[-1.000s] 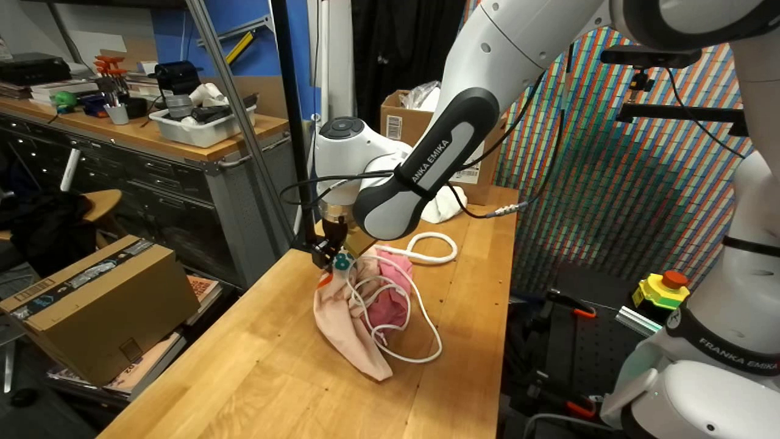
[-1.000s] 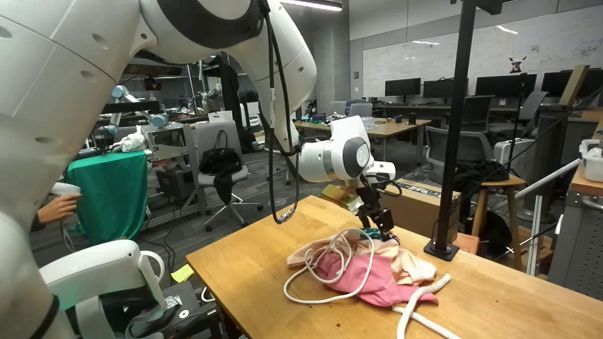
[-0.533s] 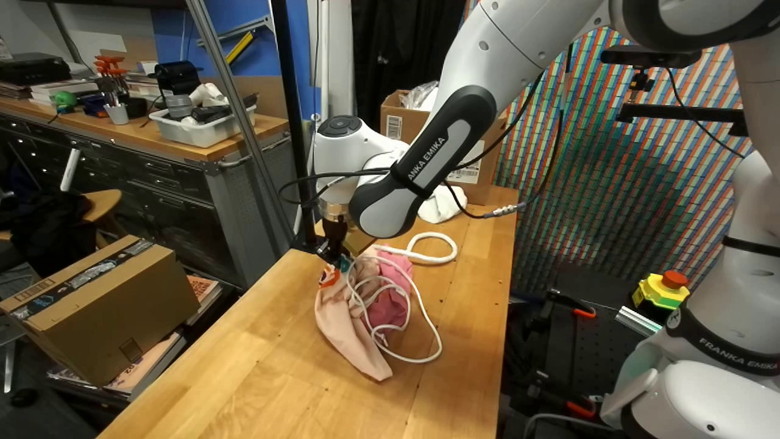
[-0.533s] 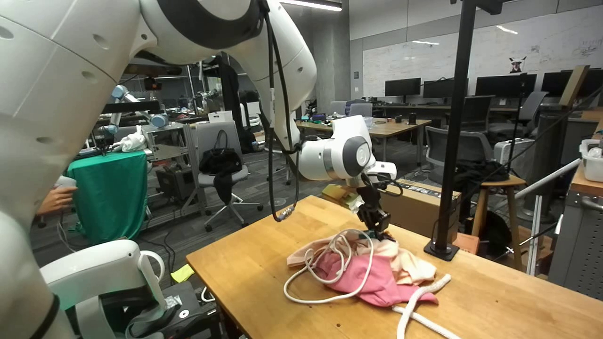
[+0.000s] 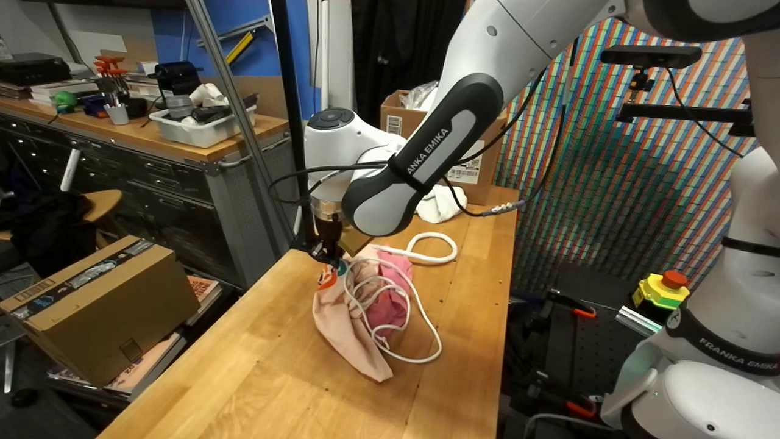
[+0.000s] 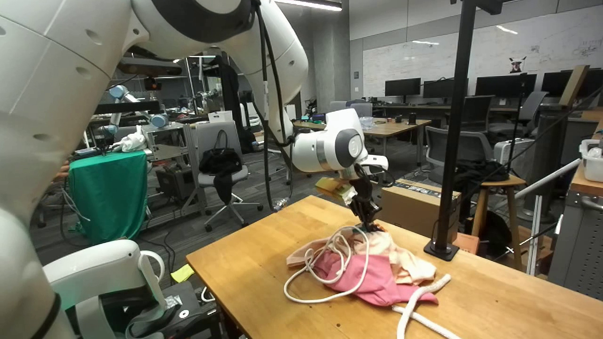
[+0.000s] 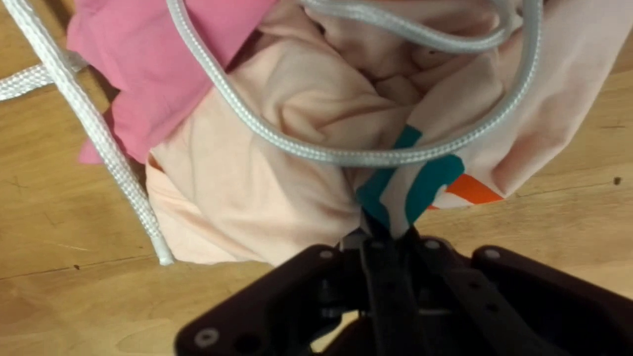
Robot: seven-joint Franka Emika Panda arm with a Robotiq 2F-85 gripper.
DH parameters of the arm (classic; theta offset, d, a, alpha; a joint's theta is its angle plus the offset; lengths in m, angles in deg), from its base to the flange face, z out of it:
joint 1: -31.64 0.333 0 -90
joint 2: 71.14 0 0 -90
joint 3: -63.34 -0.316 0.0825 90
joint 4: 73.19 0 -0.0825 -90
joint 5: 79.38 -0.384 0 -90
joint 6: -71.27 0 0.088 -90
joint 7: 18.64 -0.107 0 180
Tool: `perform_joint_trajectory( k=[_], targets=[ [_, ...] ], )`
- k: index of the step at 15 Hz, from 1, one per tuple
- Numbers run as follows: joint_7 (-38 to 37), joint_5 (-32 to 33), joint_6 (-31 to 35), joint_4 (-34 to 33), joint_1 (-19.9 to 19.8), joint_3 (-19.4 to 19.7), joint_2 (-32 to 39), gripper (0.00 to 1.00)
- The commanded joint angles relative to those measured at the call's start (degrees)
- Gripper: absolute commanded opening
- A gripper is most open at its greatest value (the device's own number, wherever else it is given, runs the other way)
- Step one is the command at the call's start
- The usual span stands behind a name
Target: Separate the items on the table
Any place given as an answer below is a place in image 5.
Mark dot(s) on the cardboard box with labels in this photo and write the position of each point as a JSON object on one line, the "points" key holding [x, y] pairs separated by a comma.
{"points": [[491, 174]]}

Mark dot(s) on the blue panel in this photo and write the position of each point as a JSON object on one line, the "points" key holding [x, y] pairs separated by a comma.
{"points": [[185, 32]]}

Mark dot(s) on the white plastic bin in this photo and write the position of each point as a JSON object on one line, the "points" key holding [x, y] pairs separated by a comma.
{"points": [[199, 129]]}

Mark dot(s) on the black camera stand pole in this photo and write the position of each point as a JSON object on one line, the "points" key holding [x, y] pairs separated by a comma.
{"points": [[293, 123]]}

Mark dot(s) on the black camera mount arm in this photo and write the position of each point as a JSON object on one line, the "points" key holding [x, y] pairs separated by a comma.
{"points": [[691, 113]]}

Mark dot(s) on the silver aluminium extrusion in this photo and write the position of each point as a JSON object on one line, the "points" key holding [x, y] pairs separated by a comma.
{"points": [[642, 320]]}

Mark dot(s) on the black benchtop appliance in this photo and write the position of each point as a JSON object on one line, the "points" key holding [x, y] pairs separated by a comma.
{"points": [[177, 78]]}

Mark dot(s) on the black stereo camera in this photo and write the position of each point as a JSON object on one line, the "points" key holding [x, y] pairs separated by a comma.
{"points": [[650, 56]]}

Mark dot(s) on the black equipment cart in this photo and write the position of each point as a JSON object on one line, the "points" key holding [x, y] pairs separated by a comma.
{"points": [[569, 357]]}

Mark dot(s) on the white packing paper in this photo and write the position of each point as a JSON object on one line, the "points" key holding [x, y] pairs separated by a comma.
{"points": [[417, 97]]}

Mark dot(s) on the peach printed cloth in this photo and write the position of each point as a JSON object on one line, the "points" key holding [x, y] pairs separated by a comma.
{"points": [[344, 334]]}

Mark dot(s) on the wooden top workbench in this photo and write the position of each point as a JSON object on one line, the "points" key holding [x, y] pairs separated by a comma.
{"points": [[122, 187]]}

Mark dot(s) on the black bag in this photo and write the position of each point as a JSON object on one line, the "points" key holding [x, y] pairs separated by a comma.
{"points": [[45, 234]]}

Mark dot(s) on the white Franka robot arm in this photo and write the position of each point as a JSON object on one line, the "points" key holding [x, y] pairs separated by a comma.
{"points": [[488, 51]]}

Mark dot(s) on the round wooden stool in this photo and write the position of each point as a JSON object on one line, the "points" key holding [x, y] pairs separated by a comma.
{"points": [[102, 204]]}

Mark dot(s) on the green plastic item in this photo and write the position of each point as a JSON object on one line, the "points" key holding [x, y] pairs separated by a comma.
{"points": [[63, 102]]}

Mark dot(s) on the yellow red emergency stop button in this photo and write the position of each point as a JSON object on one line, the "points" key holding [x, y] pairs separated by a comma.
{"points": [[662, 292]]}

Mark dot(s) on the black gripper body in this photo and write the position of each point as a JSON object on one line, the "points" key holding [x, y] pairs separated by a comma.
{"points": [[329, 221]]}

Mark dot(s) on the black curtain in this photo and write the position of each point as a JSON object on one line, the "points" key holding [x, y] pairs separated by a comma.
{"points": [[399, 40]]}

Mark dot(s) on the long brown cardboard box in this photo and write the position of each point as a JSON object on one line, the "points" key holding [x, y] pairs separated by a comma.
{"points": [[106, 308]]}

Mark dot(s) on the orange plastic item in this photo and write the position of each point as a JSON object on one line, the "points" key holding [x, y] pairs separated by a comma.
{"points": [[111, 64]]}

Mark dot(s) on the black flat case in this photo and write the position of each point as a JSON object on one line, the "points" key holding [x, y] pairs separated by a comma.
{"points": [[33, 69]]}

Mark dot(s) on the slanted grey metal strut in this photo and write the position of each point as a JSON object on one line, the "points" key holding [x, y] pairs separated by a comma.
{"points": [[233, 98]]}

